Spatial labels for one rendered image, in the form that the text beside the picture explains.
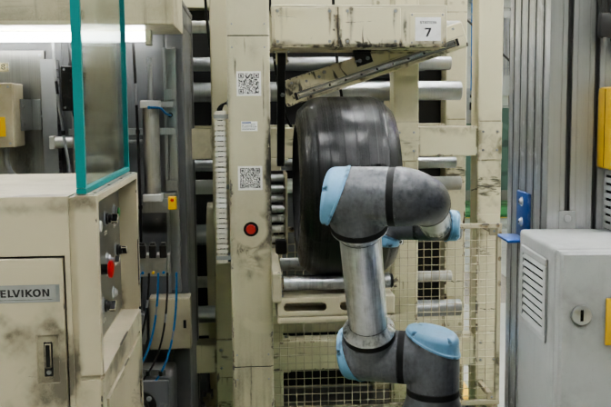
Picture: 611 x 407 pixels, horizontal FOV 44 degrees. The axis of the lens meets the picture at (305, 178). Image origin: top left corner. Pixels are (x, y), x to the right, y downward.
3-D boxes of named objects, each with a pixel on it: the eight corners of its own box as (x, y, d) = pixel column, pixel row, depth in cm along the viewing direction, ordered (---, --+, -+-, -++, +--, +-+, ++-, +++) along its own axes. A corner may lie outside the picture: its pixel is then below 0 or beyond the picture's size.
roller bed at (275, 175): (234, 255, 278) (232, 173, 275) (235, 248, 292) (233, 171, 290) (288, 254, 279) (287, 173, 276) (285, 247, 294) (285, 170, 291)
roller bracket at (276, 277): (272, 303, 229) (272, 272, 228) (269, 274, 268) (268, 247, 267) (284, 303, 229) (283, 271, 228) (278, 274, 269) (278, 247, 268)
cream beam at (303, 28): (271, 48, 258) (270, 4, 257) (269, 54, 283) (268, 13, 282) (447, 47, 263) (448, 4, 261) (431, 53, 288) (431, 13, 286)
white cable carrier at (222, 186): (216, 263, 239) (214, 110, 235) (217, 260, 244) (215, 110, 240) (231, 263, 239) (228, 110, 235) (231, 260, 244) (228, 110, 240)
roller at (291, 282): (279, 272, 234) (279, 282, 238) (280, 284, 231) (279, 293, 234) (392, 270, 237) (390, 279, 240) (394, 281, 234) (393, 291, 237)
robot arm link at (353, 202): (404, 396, 168) (391, 186, 140) (336, 391, 172) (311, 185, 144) (409, 357, 178) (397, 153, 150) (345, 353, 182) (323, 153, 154)
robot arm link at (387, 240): (412, 248, 182) (413, 203, 182) (365, 247, 185) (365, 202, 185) (415, 246, 190) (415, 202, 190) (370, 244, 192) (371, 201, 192)
